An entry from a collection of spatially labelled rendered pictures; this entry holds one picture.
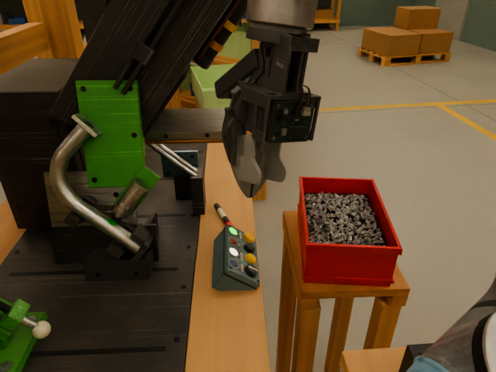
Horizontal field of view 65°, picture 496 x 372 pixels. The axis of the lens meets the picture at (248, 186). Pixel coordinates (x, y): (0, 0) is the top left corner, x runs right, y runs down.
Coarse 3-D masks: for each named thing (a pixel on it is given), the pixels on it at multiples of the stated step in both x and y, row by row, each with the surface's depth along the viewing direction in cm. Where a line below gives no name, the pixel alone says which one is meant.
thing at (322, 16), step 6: (318, 12) 862; (324, 12) 864; (330, 12) 865; (318, 18) 863; (324, 18) 864; (330, 18) 866; (336, 18) 868; (330, 24) 914; (336, 24) 874; (336, 30) 881
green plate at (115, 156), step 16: (80, 80) 73; (96, 80) 73; (112, 80) 73; (80, 96) 74; (96, 96) 74; (112, 96) 74; (128, 96) 74; (80, 112) 74; (96, 112) 75; (112, 112) 75; (128, 112) 75; (112, 128) 76; (128, 128) 76; (96, 144) 76; (112, 144) 76; (128, 144) 76; (144, 144) 84; (96, 160) 77; (112, 160) 77; (128, 160) 77; (144, 160) 78; (96, 176) 78; (112, 176) 78; (128, 176) 78
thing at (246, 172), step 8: (240, 136) 48; (248, 136) 47; (240, 144) 48; (248, 144) 47; (240, 152) 48; (248, 152) 47; (240, 160) 49; (248, 160) 48; (232, 168) 50; (240, 168) 49; (248, 168) 48; (256, 168) 46; (240, 176) 50; (248, 176) 48; (256, 176) 47; (240, 184) 51; (248, 184) 51; (256, 184) 47; (248, 192) 52
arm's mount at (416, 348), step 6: (408, 348) 61; (414, 348) 61; (420, 348) 61; (426, 348) 61; (408, 354) 61; (414, 354) 60; (420, 354) 60; (402, 360) 63; (408, 360) 61; (402, 366) 63; (408, 366) 61
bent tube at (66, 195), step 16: (80, 128) 72; (96, 128) 74; (64, 144) 73; (80, 144) 73; (64, 160) 74; (64, 176) 75; (64, 192) 75; (80, 208) 76; (96, 224) 77; (128, 240) 78
